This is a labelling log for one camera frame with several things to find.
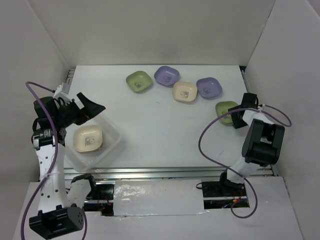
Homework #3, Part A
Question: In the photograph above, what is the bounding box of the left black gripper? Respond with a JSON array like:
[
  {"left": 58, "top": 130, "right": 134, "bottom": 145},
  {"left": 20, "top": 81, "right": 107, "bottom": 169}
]
[{"left": 56, "top": 92, "right": 106, "bottom": 128}]

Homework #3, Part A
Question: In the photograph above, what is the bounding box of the green plate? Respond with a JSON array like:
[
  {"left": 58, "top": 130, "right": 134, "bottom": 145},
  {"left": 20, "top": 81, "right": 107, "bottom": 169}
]
[
  {"left": 125, "top": 70, "right": 153, "bottom": 93},
  {"left": 215, "top": 101, "right": 239, "bottom": 126}
]

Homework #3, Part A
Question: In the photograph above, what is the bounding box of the cream plate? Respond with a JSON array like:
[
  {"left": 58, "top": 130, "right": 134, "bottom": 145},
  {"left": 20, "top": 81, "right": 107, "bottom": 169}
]
[
  {"left": 172, "top": 81, "right": 198, "bottom": 103},
  {"left": 73, "top": 125, "right": 103, "bottom": 153}
]

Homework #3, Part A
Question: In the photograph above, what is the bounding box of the white plastic bin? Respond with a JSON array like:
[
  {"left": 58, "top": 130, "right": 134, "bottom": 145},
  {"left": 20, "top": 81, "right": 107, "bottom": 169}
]
[{"left": 64, "top": 115, "right": 123, "bottom": 172}]

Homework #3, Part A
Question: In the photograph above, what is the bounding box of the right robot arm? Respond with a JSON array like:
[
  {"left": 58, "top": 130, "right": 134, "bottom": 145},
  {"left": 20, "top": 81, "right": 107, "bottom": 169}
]
[{"left": 215, "top": 93, "right": 285, "bottom": 196}]

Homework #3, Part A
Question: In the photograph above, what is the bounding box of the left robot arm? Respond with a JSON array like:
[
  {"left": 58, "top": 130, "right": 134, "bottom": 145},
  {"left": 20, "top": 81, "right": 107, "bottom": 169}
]
[{"left": 29, "top": 92, "right": 106, "bottom": 240}]

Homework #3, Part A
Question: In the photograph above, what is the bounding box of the purple plate right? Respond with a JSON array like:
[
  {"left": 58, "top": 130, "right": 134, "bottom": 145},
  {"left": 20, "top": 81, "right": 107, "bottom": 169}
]
[{"left": 196, "top": 77, "right": 223, "bottom": 99}]

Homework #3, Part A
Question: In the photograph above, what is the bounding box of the purple plate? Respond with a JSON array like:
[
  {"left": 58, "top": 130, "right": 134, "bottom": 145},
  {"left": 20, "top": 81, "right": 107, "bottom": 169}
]
[
  {"left": 196, "top": 77, "right": 223, "bottom": 99},
  {"left": 154, "top": 66, "right": 180, "bottom": 87}
]

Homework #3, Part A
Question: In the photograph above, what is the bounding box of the purple plate back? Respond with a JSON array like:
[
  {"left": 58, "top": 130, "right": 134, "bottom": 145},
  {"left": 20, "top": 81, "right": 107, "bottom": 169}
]
[{"left": 154, "top": 66, "right": 180, "bottom": 87}]

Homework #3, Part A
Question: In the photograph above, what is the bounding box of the white cover panel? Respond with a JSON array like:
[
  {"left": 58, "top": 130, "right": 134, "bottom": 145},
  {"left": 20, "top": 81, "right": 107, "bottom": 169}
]
[{"left": 113, "top": 179, "right": 206, "bottom": 217}]

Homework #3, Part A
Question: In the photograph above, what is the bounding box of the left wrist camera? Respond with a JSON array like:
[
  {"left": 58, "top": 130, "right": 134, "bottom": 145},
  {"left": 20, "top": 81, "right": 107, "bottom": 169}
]
[{"left": 53, "top": 82, "right": 71, "bottom": 102}]

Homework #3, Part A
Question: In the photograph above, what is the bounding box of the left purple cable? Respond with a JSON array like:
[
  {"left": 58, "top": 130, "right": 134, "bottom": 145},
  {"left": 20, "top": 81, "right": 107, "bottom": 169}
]
[{"left": 19, "top": 81, "right": 88, "bottom": 240}]

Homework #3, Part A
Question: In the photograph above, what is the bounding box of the aluminium rail frame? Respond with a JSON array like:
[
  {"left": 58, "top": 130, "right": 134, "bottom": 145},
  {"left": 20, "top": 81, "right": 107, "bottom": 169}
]
[{"left": 58, "top": 65, "right": 279, "bottom": 179}]

